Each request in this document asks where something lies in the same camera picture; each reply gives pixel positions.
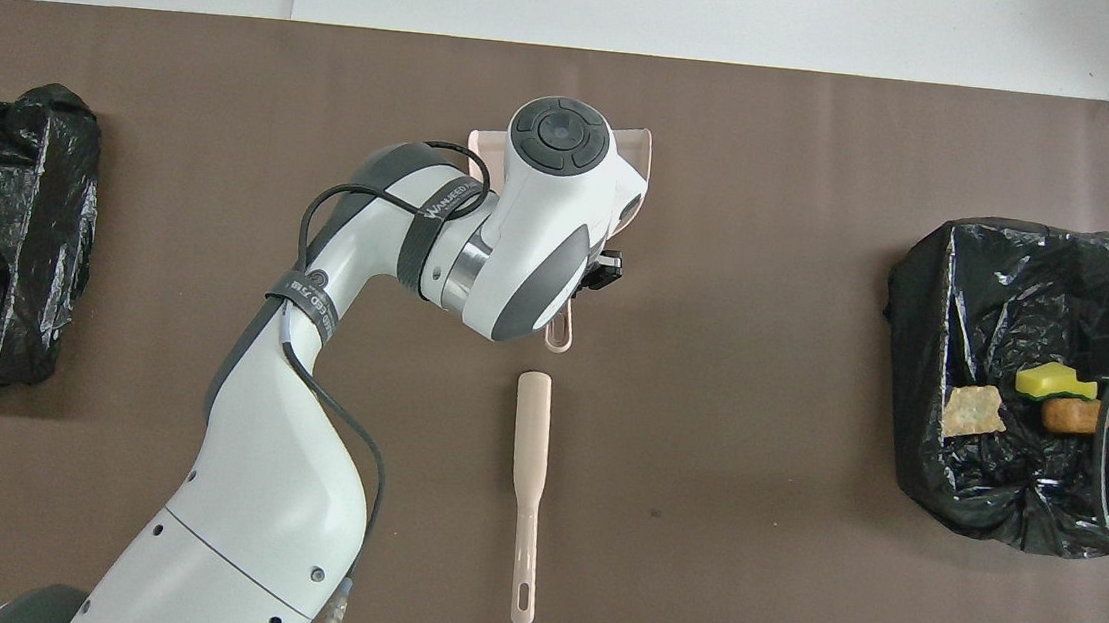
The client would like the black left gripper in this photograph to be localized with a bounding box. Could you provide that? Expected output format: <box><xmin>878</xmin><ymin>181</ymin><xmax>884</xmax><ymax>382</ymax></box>
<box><xmin>574</xmin><ymin>245</ymin><xmax>627</xmax><ymax>303</ymax></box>

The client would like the yellow sponge piece green backing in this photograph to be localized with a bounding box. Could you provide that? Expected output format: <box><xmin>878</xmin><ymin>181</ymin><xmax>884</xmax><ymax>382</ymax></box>
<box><xmin>1014</xmin><ymin>359</ymin><xmax>1102</xmax><ymax>406</ymax></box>

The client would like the brown bread roll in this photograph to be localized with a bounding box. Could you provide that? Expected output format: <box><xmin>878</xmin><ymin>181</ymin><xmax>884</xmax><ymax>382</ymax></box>
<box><xmin>1039</xmin><ymin>394</ymin><xmax>1104</xmax><ymax>438</ymax></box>

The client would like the beige plastic dustpan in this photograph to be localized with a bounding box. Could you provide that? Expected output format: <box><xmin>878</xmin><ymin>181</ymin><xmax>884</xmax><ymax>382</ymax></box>
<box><xmin>449</xmin><ymin>111</ymin><xmax>655</xmax><ymax>361</ymax></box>

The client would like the sliced bread loaf piece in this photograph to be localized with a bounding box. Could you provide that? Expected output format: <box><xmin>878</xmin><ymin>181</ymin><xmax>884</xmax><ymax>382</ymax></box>
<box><xmin>940</xmin><ymin>381</ymin><xmax>1012</xmax><ymax>444</ymax></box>

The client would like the beige handled hand brush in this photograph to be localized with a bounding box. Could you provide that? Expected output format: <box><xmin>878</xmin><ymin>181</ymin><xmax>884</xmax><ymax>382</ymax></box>
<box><xmin>496</xmin><ymin>370</ymin><xmax>558</xmax><ymax>623</ymax></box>

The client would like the black bag lined bin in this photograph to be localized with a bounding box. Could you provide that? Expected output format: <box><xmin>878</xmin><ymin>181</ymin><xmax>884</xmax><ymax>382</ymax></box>
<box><xmin>0</xmin><ymin>79</ymin><xmax>109</xmax><ymax>403</ymax></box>
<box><xmin>863</xmin><ymin>209</ymin><xmax>1109</xmax><ymax>562</ymax></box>

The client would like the brown paper table mat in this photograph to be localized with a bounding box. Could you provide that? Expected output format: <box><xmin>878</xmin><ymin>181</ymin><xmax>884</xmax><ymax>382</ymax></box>
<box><xmin>0</xmin><ymin>0</ymin><xmax>1109</xmax><ymax>623</ymax></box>

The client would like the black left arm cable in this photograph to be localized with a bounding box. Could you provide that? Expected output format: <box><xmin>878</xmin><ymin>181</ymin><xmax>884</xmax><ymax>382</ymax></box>
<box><xmin>261</xmin><ymin>129</ymin><xmax>496</xmax><ymax>605</ymax></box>

